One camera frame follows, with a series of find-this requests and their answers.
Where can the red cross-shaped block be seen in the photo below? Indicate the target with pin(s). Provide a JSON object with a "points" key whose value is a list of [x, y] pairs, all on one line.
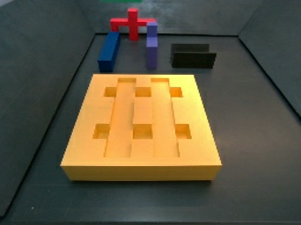
{"points": [[133, 22]]}

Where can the black angled bracket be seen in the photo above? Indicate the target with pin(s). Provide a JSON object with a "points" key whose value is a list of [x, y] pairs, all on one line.
{"points": [[192, 56]]}

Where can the yellow slotted board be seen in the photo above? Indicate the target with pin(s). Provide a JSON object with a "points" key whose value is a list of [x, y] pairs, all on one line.
{"points": [[142, 131]]}

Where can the blue long block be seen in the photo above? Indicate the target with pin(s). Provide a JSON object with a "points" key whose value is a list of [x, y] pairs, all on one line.
{"points": [[107, 55]]}

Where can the green rectangular block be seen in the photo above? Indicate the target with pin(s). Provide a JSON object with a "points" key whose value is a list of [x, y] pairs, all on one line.
{"points": [[121, 1]]}

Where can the purple stepped block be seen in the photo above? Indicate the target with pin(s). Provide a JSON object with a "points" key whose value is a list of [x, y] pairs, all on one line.
{"points": [[151, 45]]}

